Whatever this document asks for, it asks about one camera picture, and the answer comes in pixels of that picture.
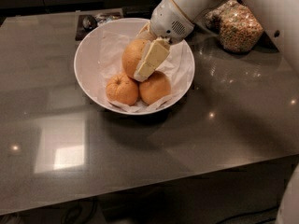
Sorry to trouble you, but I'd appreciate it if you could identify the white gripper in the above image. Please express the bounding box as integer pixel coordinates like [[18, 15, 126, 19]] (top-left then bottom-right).
[[134, 0, 194, 82]]

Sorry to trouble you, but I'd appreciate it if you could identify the orange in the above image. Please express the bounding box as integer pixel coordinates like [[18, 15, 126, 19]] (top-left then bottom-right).
[[139, 71, 171, 105], [121, 39, 149, 78], [106, 73, 139, 105]]

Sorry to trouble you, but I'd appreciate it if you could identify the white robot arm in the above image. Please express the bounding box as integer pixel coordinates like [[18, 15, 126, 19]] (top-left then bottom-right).
[[136, 0, 299, 81]]

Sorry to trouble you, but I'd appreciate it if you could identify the white bowl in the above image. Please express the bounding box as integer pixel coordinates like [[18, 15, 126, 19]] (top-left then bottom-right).
[[73, 17, 196, 116]]

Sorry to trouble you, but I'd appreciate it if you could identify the white paper liner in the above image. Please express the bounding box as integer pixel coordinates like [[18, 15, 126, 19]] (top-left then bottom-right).
[[95, 29, 194, 114]]

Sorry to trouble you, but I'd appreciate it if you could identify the black round object on tray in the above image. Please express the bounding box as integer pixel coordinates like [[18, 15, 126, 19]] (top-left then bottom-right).
[[82, 15, 97, 31]]

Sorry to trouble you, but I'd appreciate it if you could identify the small bag of snacks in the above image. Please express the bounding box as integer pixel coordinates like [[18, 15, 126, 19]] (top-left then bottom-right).
[[205, 10, 221, 32]]

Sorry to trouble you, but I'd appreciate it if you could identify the black tray with items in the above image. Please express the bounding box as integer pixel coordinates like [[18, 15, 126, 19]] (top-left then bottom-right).
[[75, 11, 123, 41]]

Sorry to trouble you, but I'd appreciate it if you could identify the glass jar of cereal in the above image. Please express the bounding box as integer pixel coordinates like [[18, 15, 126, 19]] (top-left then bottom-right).
[[219, 0, 263, 53]]

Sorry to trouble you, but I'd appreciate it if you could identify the black cable on floor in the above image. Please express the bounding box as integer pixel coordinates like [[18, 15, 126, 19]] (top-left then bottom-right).
[[214, 203, 281, 224]]

